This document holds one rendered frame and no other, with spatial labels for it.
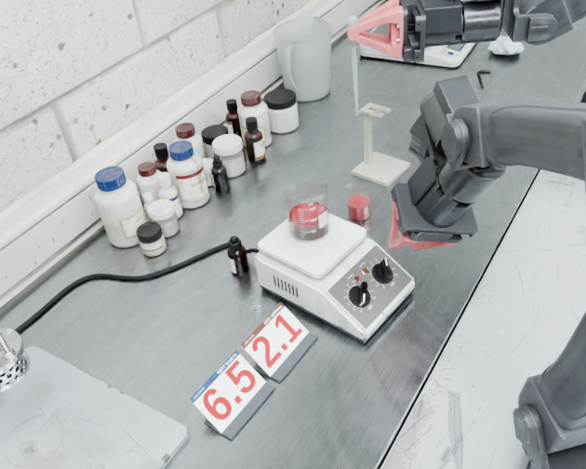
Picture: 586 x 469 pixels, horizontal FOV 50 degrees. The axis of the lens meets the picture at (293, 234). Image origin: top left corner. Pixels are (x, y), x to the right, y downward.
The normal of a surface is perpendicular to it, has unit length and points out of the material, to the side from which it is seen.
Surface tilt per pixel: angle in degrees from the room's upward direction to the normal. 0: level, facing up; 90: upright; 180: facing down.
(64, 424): 0
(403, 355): 0
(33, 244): 90
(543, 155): 93
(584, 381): 90
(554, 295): 0
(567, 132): 89
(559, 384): 79
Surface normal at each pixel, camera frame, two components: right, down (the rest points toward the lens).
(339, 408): -0.10, -0.77
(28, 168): 0.85, 0.27
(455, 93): 0.01, -0.44
